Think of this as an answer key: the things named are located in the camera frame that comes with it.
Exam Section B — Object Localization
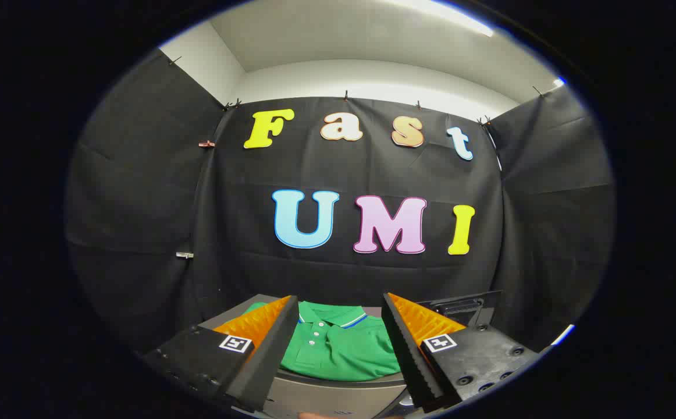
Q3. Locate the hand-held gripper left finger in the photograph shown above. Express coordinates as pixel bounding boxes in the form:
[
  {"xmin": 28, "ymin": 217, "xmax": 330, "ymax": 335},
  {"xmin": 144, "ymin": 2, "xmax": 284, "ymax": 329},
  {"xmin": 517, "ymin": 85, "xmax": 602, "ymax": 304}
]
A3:
[{"xmin": 140, "ymin": 295, "xmax": 300, "ymax": 413}]

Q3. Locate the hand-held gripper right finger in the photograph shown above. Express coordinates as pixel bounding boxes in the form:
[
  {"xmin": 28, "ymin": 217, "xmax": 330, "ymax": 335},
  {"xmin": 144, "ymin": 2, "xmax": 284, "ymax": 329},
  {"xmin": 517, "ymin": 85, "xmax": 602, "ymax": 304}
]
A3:
[{"xmin": 381, "ymin": 292, "xmax": 539, "ymax": 413}]

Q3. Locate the green polo shirt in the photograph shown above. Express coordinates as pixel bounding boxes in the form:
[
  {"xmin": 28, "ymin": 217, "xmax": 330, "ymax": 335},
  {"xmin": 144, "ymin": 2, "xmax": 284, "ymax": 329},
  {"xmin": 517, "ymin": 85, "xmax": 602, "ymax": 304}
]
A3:
[{"xmin": 244, "ymin": 300, "xmax": 404, "ymax": 382}]

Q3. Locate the grey box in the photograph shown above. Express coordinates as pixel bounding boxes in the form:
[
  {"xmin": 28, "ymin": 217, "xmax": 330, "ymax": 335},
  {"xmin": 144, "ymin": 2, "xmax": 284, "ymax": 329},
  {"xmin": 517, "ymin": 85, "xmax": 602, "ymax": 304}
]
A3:
[{"xmin": 198, "ymin": 294, "xmax": 410, "ymax": 419}]

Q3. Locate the black backdrop cloth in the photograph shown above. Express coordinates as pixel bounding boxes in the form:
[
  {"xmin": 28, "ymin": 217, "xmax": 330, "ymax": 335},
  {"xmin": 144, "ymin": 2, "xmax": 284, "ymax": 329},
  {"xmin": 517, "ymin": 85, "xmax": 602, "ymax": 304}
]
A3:
[{"xmin": 66, "ymin": 49, "xmax": 615, "ymax": 353}]

